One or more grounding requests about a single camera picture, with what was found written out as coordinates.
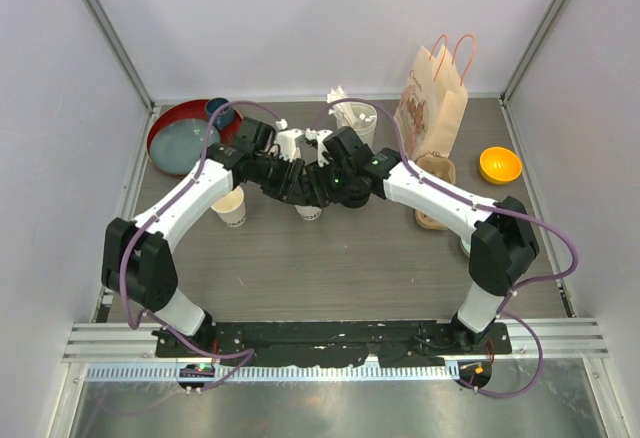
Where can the dark blue ceramic mug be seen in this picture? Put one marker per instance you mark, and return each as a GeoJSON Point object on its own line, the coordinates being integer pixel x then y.
{"type": "Point", "coordinates": [223, 112]}

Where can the stack of black cup lids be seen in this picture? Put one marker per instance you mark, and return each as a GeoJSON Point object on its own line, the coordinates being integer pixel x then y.
{"type": "Point", "coordinates": [354, 200]}

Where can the printed kraft paper bag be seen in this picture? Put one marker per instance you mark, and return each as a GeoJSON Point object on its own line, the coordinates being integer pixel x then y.
{"type": "Point", "coordinates": [432, 105]}

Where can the white cylindrical straw holder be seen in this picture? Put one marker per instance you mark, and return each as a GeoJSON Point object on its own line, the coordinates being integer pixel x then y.
{"type": "Point", "coordinates": [361, 117]}

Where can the white wrapped straws bundle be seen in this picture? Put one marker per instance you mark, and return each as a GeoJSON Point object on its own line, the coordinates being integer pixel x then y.
{"type": "Point", "coordinates": [336, 96]}

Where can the brown pulp cup carrier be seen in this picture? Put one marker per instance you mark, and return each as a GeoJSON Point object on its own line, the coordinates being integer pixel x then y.
{"type": "Point", "coordinates": [442, 168]}

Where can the white paper cup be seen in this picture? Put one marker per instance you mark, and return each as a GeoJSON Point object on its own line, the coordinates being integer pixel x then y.
{"type": "Point", "coordinates": [308, 213]}

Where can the pale green ceramic bowl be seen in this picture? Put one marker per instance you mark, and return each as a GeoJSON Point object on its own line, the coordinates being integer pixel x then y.
{"type": "Point", "coordinates": [465, 247]}

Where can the red round tray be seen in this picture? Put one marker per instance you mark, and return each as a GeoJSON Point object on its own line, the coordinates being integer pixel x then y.
{"type": "Point", "coordinates": [190, 109]}

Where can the stack of white paper cups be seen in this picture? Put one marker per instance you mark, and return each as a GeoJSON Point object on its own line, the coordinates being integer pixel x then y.
{"type": "Point", "coordinates": [231, 208]}

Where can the aluminium frame rail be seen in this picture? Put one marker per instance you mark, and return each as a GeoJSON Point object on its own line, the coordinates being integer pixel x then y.
{"type": "Point", "coordinates": [112, 352]}

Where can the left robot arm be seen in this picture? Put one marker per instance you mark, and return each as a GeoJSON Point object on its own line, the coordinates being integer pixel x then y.
{"type": "Point", "coordinates": [138, 254]}

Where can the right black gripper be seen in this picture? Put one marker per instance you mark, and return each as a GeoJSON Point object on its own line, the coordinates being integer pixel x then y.
{"type": "Point", "coordinates": [322, 193]}

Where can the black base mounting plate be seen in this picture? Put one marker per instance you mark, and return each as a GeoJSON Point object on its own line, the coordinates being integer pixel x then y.
{"type": "Point", "coordinates": [334, 344]}

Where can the orange plastic bowl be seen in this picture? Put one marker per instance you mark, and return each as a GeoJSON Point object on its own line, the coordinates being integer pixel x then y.
{"type": "Point", "coordinates": [499, 165]}

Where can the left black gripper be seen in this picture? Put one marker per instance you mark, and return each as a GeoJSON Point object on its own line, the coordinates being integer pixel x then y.
{"type": "Point", "coordinates": [296, 193]}

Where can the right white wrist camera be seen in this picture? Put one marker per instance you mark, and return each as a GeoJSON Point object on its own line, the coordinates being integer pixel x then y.
{"type": "Point", "coordinates": [317, 138]}

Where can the blue-grey ceramic plate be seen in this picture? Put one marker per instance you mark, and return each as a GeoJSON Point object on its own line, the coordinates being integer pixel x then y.
{"type": "Point", "coordinates": [176, 148]}

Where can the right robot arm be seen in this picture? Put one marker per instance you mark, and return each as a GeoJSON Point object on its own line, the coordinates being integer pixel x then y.
{"type": "Point", "coordinates": [501, 239]}

